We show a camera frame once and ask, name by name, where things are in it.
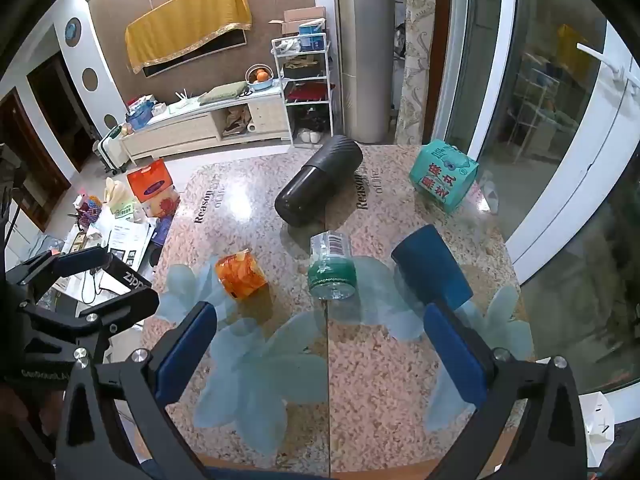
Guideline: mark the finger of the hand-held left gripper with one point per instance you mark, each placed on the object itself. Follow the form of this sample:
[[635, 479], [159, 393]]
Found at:
[[82, 259], [122, 307]]

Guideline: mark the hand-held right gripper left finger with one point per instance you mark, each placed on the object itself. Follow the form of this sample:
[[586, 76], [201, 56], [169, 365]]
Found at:
[[186, 347]]

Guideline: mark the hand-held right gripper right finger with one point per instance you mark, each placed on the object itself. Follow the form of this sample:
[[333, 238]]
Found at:
[[454, 355]]

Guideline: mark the dark blue cup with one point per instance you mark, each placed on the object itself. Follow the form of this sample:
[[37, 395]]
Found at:
[[434, 270]]

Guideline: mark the pile of papers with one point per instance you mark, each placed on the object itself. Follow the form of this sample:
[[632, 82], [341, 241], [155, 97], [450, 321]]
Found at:
[[125, 237]]

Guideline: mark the cream plastic bag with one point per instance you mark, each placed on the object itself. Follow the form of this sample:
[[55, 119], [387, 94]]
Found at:
[[119, 199]]

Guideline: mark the orange snack packet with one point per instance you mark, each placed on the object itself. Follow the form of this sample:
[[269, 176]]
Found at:
[[241, 275]]

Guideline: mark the white suitcase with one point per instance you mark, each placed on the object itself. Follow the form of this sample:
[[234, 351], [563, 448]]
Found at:
[[112, 152]]

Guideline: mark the green clear plastic bottle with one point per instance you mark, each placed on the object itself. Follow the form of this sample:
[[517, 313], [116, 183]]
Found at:
[[331, 269]]

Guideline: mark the white television cabinet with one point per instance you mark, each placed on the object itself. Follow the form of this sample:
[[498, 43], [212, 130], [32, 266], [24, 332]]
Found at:
[[175, 130]]

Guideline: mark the white cardboard box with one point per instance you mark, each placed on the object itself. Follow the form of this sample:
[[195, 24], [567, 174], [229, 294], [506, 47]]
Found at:
[[597, 427]]

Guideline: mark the green tissue pack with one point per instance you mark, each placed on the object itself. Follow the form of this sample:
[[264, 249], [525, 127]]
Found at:
[[444, 176]]

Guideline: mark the black ribbed tumbler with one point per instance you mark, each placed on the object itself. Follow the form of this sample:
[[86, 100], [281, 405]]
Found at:
[[316, 181]]

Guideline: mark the green cushion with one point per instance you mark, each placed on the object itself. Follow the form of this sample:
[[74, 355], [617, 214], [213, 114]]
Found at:
[[222, 92]]

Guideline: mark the pair of white shoes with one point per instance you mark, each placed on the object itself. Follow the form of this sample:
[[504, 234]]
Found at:
[[308, 136]]

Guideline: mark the blue fruit bowl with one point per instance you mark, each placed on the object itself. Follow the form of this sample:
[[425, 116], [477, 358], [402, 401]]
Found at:
[[260, 82]]

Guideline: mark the yellow fringed cloth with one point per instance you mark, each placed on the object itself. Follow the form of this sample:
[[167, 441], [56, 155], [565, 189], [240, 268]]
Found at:
[[187, 17]]

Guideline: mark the white metal shelf rack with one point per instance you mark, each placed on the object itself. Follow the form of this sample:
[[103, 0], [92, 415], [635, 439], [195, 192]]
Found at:
[[304, 79]]

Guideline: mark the patterned beige curtain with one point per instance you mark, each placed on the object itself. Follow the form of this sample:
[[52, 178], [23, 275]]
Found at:
[[417, 60]]

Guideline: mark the grey standing air conditioner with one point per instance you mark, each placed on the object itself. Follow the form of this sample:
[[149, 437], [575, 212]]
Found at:
[[365, 60]]

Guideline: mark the blue tissue pack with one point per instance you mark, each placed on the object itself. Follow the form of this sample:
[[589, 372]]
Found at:
[[312, 40]]

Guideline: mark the open cardboard box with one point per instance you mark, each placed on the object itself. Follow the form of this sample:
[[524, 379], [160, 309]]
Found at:
[[295, 22]]

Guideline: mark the wall television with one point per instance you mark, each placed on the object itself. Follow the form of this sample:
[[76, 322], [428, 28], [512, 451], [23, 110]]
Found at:
[[212, 50]]

